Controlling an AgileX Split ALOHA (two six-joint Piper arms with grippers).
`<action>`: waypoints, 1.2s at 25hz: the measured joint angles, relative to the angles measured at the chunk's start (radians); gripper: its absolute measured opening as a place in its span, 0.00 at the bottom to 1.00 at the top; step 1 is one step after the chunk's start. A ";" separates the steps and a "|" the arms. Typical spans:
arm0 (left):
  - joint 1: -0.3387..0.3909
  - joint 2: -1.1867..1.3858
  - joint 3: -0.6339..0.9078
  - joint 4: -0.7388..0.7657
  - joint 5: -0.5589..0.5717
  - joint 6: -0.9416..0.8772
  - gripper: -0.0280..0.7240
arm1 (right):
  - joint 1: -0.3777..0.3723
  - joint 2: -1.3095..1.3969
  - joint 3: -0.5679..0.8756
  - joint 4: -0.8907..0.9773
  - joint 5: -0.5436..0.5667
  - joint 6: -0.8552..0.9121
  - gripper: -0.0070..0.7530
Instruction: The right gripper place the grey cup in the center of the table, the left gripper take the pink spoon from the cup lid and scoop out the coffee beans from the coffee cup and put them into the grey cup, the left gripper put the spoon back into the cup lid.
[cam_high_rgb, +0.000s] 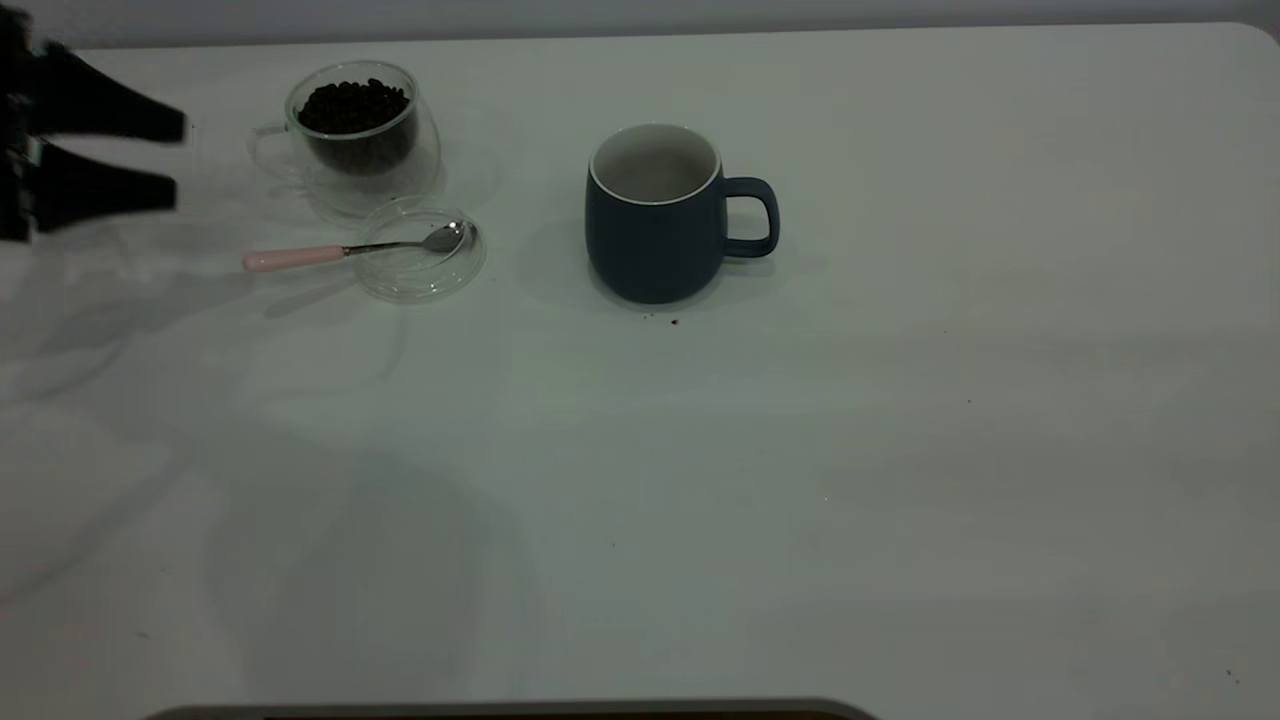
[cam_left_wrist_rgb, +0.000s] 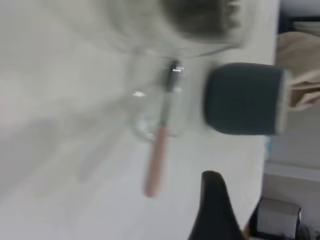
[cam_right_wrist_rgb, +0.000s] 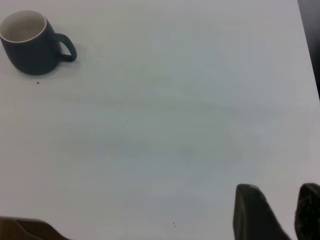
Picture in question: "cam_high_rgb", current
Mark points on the clear round glass lid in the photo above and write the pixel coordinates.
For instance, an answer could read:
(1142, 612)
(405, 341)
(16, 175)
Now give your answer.
(420, 280)

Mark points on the dark coffee beans heap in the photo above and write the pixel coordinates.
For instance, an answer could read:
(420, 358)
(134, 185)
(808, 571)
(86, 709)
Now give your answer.
(355, 105)

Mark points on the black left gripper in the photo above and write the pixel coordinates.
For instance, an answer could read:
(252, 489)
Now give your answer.
(18, 130)

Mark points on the dark grey ceramic mug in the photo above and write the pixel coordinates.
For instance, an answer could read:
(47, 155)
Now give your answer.
(650, 260)

